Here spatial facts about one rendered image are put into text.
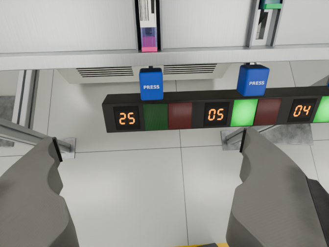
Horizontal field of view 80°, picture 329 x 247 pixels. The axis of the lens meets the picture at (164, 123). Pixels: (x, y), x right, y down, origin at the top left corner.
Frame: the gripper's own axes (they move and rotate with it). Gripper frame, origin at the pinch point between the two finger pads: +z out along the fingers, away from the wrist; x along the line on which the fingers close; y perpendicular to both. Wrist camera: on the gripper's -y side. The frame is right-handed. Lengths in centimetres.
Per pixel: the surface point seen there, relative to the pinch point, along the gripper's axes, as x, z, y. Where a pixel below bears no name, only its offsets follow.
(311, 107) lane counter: 19.9, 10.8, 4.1
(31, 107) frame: -38, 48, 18
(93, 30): -5.2, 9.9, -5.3
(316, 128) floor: 76, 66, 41
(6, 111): -68, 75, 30
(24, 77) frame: -40, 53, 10
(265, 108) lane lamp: 13.9, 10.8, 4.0
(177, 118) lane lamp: 3.0, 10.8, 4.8
